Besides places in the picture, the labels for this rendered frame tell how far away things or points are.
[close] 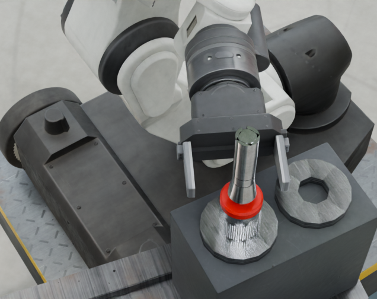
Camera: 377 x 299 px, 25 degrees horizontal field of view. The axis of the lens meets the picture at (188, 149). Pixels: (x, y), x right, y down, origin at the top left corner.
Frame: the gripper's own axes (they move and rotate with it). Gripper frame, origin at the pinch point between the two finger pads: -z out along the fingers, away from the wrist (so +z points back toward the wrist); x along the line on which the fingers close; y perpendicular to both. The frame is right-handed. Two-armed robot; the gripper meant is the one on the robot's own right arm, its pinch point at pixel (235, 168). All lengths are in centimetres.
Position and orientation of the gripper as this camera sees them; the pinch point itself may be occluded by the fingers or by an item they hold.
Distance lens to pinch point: 98.6
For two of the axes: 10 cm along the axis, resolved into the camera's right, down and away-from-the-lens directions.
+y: 0.0, 5.7, 8.2
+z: -0.8, -8.2, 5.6
